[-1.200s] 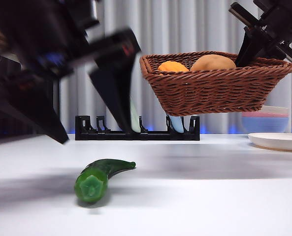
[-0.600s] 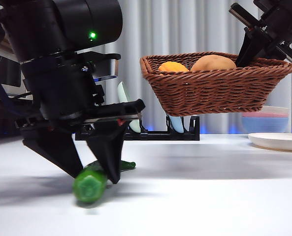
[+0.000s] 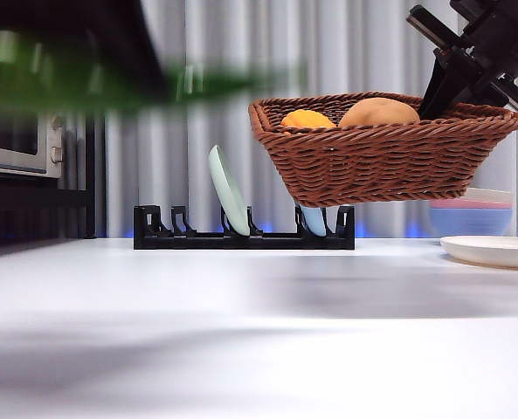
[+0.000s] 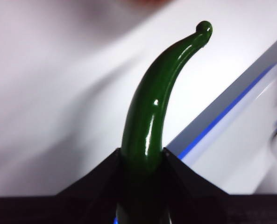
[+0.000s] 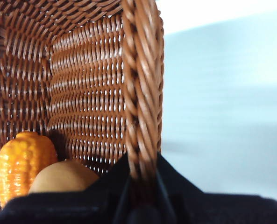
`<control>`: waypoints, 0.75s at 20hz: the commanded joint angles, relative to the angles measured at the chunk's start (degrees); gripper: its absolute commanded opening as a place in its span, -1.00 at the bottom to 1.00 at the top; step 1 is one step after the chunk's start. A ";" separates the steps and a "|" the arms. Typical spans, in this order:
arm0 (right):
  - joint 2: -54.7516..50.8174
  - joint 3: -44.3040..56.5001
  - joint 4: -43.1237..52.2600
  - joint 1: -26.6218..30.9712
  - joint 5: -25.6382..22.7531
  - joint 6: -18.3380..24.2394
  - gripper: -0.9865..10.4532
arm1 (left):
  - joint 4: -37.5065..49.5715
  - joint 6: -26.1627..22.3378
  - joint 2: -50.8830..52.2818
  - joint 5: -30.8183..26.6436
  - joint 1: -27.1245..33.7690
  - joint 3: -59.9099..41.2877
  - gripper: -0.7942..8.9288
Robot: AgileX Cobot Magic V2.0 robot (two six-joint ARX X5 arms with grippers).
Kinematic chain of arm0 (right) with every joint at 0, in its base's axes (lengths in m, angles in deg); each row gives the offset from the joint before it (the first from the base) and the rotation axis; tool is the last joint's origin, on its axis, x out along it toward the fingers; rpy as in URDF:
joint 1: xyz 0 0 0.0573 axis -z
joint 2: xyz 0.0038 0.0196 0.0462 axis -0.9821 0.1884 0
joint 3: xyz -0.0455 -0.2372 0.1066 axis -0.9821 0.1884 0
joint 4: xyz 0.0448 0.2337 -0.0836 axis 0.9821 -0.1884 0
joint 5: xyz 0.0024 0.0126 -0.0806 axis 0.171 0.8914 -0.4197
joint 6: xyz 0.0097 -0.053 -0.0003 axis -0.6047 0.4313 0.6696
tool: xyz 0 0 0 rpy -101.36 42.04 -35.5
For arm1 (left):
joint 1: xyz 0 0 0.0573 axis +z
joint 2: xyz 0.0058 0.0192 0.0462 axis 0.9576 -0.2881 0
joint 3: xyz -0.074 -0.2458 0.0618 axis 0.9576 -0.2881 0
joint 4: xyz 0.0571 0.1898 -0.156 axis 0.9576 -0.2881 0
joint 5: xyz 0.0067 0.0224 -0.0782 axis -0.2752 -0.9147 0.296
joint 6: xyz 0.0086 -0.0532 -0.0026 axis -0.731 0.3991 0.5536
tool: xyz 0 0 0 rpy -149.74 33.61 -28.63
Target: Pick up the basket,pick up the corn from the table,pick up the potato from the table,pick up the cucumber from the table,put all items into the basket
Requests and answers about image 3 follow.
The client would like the white plate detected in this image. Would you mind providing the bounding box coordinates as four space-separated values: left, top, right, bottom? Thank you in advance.
439 235 518 270

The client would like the grey pleated curtain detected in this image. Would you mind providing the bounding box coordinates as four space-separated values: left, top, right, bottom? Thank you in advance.
61 0 518 239

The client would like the blue bowl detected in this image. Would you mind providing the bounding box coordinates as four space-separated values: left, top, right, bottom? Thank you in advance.
428 207 515 239

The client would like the silver toaster oven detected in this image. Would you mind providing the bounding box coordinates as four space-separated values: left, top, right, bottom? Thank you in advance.
0 111 66 181

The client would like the brown wicker basket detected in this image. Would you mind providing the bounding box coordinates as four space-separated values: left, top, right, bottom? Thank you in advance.
248 91 518 209

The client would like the black dish rack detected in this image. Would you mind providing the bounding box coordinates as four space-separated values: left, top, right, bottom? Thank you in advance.
133 203 356 251

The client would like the black metal shelf frame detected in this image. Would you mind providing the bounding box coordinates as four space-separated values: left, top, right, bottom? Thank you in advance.
0 115 97 264

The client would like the pink bowl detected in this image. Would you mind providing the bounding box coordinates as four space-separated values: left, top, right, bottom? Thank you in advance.
428 198 514 210

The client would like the light blue plate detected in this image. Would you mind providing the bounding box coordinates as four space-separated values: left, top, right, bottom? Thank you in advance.
300 203 330 237

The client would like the tan potato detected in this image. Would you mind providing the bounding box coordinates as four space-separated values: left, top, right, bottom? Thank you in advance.
337 97 422 129

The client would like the beige bowl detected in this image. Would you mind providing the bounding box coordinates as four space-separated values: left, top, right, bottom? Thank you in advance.
465 187 515 205

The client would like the pale green plate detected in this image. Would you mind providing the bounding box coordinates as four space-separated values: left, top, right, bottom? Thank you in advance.
208 144 252 237

